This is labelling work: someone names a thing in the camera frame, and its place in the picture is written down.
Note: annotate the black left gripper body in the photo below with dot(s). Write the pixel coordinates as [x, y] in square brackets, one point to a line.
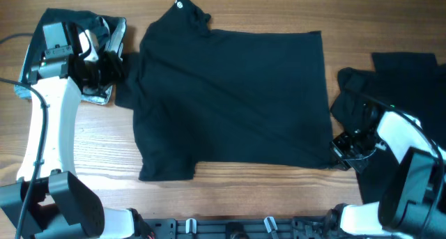
[105, 72]

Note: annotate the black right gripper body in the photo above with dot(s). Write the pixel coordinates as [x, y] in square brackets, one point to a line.
[355, 152]

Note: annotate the black polo shirt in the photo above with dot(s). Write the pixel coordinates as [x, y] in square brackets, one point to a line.
[207, 95]

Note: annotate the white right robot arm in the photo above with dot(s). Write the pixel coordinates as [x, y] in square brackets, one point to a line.
[413, 205]

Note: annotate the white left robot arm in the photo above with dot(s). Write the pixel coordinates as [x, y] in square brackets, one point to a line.
[48, 200]

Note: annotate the pile of black clothes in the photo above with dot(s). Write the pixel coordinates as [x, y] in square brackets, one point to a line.
[408, 83]

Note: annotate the grey patterned folded garment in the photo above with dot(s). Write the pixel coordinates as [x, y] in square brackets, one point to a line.
[109, 36]

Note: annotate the folded black shirt stack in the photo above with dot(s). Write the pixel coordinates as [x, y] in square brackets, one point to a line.
[59, 15]

